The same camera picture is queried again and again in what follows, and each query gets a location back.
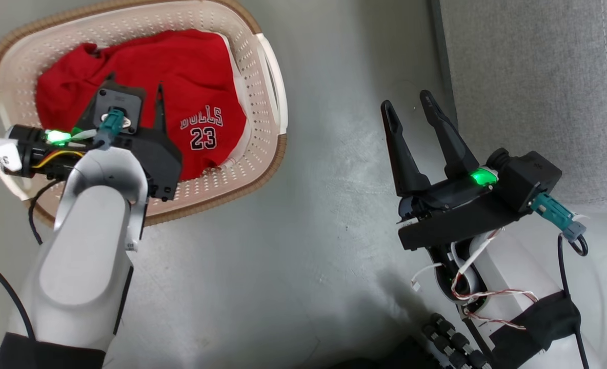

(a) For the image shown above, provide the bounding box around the red basketball jersey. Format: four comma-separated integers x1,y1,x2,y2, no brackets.
35,28,248,181

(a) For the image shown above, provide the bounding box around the thin black cable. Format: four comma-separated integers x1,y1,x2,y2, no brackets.
28,178,66,245
557,233,590,369
0,249,36,341

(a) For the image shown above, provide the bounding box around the white perforated laundry basket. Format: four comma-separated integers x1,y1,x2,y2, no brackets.
0,0,289,229

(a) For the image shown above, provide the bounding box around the black ribbed hose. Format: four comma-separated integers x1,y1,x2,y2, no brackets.
421,313,494,369

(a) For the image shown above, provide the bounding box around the black fabric arm strap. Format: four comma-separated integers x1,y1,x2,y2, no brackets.
488,290,582,367
0,332,107,369

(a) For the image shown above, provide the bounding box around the red white wire bundle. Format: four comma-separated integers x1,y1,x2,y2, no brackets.
450,228,540,329

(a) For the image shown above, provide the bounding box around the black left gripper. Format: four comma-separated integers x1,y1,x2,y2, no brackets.
4,72,184,201

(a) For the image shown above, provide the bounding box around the white wire with plug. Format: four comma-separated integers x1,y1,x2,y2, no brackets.
411,262,442,292

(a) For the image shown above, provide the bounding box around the teal cable connector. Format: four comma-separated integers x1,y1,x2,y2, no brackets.
531,192,589,241
96,108,127,150

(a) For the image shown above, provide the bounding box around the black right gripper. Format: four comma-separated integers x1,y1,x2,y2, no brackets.
380,90,522,252

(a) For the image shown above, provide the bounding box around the grey fabric sofa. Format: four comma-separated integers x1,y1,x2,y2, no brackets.
429,0,607,213

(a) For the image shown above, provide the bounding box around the yellow red wire bundle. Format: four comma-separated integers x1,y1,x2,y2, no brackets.
32,149,86,170

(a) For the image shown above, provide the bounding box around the white paper tag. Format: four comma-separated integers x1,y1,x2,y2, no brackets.
0,137,23,172

